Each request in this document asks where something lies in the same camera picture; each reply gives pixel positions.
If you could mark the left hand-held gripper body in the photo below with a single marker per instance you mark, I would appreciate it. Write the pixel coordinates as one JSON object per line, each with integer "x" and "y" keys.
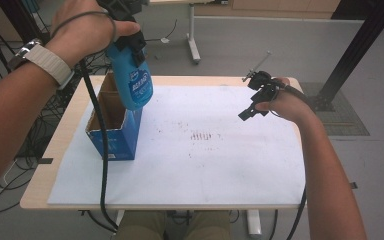
{"x": 123, "y": 8}

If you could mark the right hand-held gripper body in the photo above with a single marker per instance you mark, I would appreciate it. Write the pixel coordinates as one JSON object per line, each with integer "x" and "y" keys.
{"x": 263, "y": 83}

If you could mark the blue bottle with white cap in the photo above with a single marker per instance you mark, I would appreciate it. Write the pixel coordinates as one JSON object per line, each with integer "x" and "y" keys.
{"x": 130, "y": 86}

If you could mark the blue cardboard box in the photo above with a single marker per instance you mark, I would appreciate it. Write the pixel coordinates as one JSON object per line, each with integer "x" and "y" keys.
{"x": 128, "y": 136}

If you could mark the person's right hand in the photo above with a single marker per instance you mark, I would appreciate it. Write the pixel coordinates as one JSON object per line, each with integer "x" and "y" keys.
{"x": 288, "y": 101}

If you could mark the person's left hand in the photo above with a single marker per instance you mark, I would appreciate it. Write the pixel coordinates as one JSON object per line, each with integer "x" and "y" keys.
{"x": 83, "y": 33}

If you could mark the thin grey antenna rod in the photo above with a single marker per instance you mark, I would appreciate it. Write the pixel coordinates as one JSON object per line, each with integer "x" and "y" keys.
{"x": 258, "y": 65}

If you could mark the white-legged background table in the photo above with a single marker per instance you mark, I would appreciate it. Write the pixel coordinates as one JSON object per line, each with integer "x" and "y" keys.
{"x": 193, "y": 43}

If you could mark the white table mat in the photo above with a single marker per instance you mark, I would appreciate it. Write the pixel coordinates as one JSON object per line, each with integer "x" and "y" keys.
{"x": 213, "y": 166}

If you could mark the wristwatch with beige band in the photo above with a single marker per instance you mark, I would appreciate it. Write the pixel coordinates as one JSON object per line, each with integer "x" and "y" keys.
{"x": 50, "y": 63}

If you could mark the grey floor mat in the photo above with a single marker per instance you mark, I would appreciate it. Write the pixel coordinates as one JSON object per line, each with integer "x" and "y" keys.
{"x": 350, "y": 120}

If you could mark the light wooden table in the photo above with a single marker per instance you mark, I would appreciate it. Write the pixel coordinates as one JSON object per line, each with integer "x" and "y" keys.
{"x": 68, "y": 113}

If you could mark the person's legs in khaki trousers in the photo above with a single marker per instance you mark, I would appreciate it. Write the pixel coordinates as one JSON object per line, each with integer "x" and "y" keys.
{"x": 200, "y": 226}

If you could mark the small black floor tape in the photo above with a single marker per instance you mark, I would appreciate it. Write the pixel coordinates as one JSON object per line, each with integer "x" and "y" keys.
{"x": 353, "y": 185}

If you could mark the black tape strip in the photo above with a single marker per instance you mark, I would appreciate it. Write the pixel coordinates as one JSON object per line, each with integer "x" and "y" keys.
{"x": 45, "y": 160}

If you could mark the dark slanted stand post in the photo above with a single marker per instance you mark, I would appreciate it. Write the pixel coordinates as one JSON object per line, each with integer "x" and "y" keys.
{"x": 23, "y": 20}

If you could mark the black metal post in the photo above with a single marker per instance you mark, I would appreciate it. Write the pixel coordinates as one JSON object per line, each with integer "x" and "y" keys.
{"x": 360, "y": 43}

